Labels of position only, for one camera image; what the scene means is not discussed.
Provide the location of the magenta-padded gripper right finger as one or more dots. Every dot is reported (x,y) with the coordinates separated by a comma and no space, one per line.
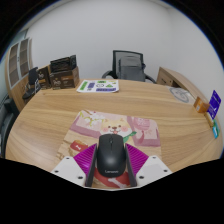
(138,160)

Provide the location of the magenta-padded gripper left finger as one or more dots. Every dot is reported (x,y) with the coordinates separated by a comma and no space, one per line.
(83,160)

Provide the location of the black computer mouse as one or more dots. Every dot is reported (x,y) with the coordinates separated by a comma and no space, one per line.
(111,156)

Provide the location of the dog print mouse pad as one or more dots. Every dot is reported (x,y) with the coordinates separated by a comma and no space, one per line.
(140,130)

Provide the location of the white green paper leaflet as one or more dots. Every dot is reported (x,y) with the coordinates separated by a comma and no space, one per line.
(98,86)

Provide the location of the white round-print sheet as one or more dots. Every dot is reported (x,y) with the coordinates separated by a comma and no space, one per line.
(181,95)

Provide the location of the blue small box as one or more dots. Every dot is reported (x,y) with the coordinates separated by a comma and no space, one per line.
(214,131)

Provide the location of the brown cardboard box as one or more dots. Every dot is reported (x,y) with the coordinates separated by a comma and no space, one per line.
(65,80)

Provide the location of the pale yellow small box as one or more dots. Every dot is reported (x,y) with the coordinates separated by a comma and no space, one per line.
(210,119)

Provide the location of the orange-brown small box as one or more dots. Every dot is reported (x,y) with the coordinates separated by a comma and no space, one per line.
(201,105)

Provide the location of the green small box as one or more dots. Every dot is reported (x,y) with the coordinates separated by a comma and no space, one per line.
(217,128)

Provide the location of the black sofa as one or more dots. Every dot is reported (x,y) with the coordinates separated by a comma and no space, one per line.
(5,126)

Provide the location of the wooden side cabinet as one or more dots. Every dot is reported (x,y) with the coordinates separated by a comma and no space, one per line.
(173,78)

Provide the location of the dark brown carton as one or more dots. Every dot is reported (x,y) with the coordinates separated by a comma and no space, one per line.
(43,78)

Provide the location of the grey mesh office chair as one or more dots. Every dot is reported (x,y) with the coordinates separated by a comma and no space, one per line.
(130,68)

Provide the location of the small black chair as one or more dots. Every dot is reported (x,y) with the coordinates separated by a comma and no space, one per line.
(31,81)

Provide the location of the purple sign stand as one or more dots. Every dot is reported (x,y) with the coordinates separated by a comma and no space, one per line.
(214,104)

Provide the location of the black box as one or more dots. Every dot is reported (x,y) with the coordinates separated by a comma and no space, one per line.
(62,64)

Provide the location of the wooden shelf unit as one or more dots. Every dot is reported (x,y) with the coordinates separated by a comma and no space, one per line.
(16,66)

